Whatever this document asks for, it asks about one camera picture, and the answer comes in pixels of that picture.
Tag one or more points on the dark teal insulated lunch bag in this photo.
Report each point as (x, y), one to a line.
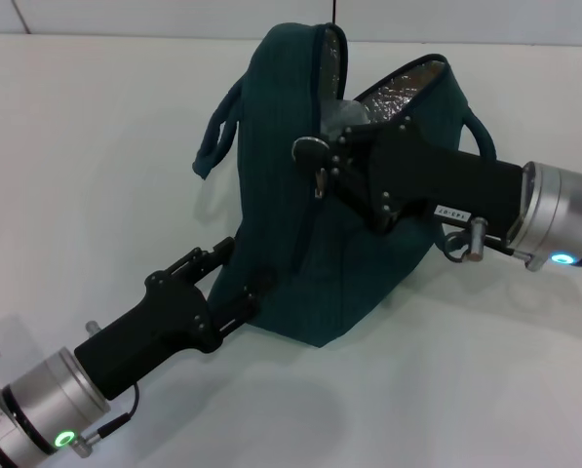
(281, 195)

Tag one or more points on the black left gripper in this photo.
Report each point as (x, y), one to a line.
(159, 326)

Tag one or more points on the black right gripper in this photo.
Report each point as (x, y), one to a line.
(441, 170)

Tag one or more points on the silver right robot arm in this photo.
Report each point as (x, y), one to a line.
(563, 214)

